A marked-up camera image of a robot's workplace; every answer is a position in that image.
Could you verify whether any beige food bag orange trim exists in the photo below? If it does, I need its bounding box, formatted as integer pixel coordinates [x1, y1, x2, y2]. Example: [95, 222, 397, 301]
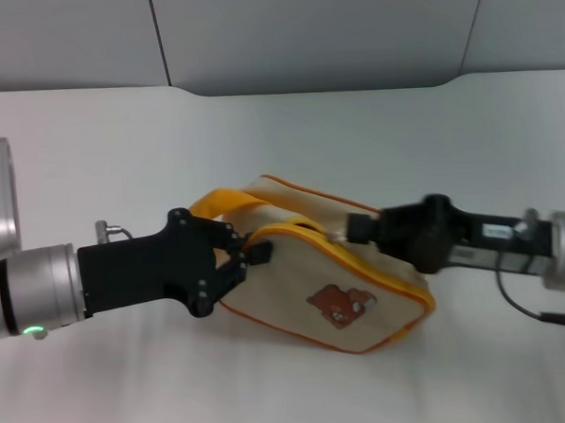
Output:
[185, 165, 438, 364]

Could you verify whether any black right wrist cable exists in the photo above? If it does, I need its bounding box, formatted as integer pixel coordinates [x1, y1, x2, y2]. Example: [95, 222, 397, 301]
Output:
[494, 251, 565, 334]

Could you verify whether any silver left wrist cable connector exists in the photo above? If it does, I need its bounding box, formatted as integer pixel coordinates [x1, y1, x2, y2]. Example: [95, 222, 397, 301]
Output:
[94, 219, 139, 245]

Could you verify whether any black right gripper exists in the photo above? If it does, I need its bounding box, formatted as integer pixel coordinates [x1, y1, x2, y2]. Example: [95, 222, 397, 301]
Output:
[344, 187, 557, 281]

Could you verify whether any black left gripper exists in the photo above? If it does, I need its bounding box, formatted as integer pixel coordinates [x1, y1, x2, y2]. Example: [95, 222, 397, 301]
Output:
[74, 203, 276, 326]

